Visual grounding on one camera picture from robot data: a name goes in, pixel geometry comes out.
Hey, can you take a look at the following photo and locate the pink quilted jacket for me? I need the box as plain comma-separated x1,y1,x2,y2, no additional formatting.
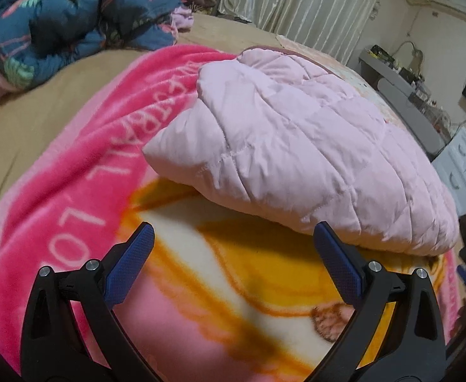
143,47,459,256

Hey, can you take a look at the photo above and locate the white drawer chest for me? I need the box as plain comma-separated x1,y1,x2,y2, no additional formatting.
432,128,466,216

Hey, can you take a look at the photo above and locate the pink cartoon fleece blanket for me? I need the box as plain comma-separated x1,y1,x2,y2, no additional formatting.
0,46,458,381

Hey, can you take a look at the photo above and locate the grey curved desk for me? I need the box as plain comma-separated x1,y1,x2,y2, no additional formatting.
358,49,445,160

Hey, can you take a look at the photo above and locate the peach kitty blanket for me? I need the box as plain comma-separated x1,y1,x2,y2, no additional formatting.
276,35,406,129

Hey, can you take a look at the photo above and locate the tan bed sheet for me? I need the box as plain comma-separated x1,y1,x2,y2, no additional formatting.
0,14,281,201

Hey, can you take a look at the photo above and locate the striped beige curtain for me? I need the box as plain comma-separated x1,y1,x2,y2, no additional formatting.
220,0,377,64

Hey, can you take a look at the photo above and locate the navy floral comforter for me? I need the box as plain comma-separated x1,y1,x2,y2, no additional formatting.
0,0,193,97

